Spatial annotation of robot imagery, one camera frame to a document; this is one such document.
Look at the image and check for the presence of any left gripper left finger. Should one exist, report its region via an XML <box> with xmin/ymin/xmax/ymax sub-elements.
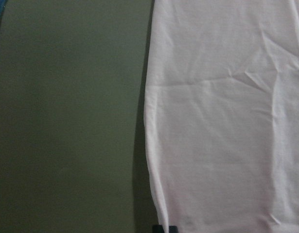
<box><xmin>152</xmin><ymin>225</ymin><xmax>163</xmax><ymax>233</ymax></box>

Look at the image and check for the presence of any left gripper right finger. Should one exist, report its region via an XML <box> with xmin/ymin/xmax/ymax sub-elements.
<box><xmin>169</xmin><ymin>225</ymin><xmax>178</xmax><ymax>233</ymax></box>

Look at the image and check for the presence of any pink Snoopy t-shirt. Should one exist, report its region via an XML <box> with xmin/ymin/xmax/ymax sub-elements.
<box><xmin>144</xmin><ymin>0</ymin><xmax>299</xmax><ymax>233</ymax></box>

